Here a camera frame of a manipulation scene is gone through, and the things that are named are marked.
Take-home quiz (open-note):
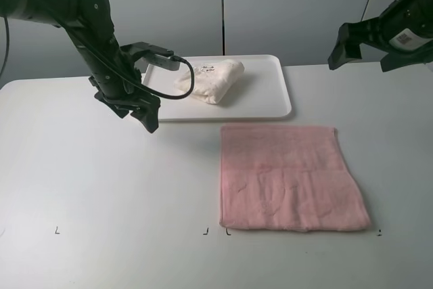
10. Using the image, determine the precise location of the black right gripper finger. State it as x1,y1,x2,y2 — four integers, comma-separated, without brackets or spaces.
327,24,362,70
380,45,432,72

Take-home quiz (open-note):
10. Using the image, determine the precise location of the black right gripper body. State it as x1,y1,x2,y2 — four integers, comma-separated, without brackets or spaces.
345,0,432,54

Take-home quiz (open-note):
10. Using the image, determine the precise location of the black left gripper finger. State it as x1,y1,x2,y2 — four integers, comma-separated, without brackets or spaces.
130,104,159,133

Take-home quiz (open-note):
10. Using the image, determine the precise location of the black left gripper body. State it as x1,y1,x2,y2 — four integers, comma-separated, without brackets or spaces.
89,76,160,120

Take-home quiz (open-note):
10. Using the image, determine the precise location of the cream white towel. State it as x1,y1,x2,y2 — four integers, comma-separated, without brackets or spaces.
190,60,245,105

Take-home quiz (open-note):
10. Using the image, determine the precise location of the pink towel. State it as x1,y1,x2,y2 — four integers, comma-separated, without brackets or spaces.
219,124,371,232

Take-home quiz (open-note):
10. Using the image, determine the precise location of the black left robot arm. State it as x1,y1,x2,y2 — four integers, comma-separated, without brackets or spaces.
1,0,164,133

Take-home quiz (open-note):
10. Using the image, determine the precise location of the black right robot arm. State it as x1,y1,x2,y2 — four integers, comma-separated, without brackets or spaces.
327,0,432,72

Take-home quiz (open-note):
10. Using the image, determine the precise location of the white plastic tray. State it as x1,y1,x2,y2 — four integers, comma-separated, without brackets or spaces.
143,55,292,122

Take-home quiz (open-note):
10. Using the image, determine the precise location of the black left camera cable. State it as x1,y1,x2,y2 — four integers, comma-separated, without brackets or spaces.
138,55,196,101

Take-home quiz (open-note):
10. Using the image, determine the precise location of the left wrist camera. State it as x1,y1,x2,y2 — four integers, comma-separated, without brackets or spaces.
120,42,180,71

